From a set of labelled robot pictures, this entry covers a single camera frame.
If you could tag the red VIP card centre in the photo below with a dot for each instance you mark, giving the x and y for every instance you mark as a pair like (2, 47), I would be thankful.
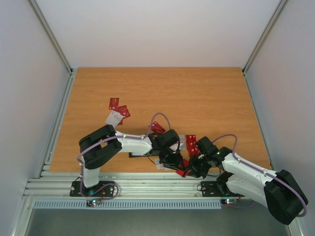
(155, 127)

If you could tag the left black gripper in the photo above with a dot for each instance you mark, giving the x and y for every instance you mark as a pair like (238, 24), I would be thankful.
(175, 162)

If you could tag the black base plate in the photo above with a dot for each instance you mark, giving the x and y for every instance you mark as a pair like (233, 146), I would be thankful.
(214, 189)
(102, 189)

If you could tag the red card magnetic stripe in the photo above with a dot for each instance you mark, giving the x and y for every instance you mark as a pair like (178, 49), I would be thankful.
(183, 170)

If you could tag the red card column upper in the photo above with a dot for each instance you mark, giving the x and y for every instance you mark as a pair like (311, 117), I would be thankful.
(191, 145)

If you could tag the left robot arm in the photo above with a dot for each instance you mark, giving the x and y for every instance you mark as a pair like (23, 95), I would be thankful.
(97, 148)

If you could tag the white card left cluster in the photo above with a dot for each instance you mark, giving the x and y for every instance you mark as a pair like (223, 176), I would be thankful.
(114, 118)

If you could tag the black leather card holder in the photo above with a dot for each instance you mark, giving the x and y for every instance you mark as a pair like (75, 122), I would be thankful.
(132, 155)

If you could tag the grey slotted cable duct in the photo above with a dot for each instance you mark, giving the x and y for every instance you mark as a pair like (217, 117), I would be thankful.
(129, 204)

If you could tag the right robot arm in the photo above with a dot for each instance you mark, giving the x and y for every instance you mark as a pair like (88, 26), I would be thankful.
(277, 191)

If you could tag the red card left cluster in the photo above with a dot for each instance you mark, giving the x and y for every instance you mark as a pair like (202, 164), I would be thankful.
(123, 110)

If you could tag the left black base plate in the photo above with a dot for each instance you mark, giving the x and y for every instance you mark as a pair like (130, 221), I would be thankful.
(102, 189)

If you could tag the left controller board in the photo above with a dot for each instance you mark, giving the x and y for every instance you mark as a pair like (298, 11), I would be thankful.
(93, 203)

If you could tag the white card upper pile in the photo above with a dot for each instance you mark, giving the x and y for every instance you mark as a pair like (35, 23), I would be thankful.
(182, 143)

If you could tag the red card far left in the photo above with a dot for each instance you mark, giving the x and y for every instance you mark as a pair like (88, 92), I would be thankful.
(113, 103)

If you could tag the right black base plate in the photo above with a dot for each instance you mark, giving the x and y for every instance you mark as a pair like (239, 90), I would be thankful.
(214, 189)

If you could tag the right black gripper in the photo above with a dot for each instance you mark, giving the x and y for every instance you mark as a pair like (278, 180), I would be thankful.
(197, 165)

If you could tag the right controller board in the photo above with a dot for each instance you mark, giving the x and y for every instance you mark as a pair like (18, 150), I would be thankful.
(229, 201)

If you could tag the controller board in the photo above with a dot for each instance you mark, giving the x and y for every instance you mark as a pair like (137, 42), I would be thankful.
(93, 203)
(229, 201)

